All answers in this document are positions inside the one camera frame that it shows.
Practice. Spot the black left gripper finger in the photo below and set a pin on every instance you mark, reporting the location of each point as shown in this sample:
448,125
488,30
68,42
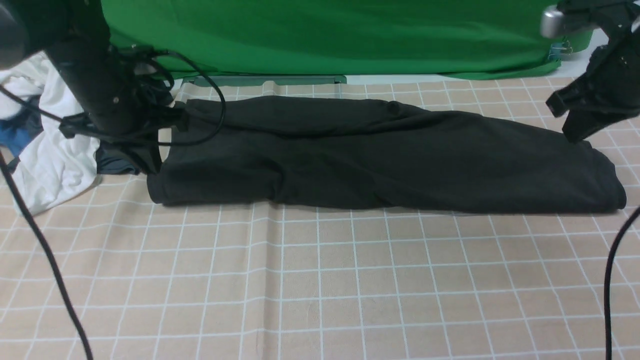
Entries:
144,158

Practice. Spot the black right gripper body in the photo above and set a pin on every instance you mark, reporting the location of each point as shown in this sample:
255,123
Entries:
613,79

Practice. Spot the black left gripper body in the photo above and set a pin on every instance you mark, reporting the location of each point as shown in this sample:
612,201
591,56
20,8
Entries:
115,89

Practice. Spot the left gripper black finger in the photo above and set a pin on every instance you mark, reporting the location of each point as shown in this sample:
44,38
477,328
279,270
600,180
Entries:
163,117

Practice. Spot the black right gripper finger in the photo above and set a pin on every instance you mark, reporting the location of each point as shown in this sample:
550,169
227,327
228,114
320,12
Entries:
585,113

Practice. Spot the dark gray long-sleeve top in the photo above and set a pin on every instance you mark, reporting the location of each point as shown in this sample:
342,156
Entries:
359,154

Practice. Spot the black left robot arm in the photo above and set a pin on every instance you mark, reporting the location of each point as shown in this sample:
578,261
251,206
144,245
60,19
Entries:
31,26

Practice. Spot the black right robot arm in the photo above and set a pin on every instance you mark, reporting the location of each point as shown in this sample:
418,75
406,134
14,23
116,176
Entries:
614,17

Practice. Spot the dark teal crumpled garment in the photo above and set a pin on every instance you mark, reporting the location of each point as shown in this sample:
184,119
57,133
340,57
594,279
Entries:
111,164

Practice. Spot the blue binder clip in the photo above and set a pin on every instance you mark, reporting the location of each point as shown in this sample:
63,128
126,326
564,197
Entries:
558,50

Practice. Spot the white crumpled shirt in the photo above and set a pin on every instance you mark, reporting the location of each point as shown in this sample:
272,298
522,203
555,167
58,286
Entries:
52,169

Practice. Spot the blue crumpled garment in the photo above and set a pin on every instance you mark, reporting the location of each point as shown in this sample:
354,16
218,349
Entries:
18,131

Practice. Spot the beige checkered tablecloth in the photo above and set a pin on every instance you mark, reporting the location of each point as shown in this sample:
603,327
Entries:
264,282

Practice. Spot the green backdrop cloth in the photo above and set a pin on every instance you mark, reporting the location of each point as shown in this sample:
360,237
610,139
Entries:
465,39

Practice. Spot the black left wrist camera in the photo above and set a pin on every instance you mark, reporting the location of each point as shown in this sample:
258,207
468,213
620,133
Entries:
79,124

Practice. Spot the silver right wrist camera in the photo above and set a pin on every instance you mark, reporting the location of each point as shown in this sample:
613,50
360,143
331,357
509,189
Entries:
557,23

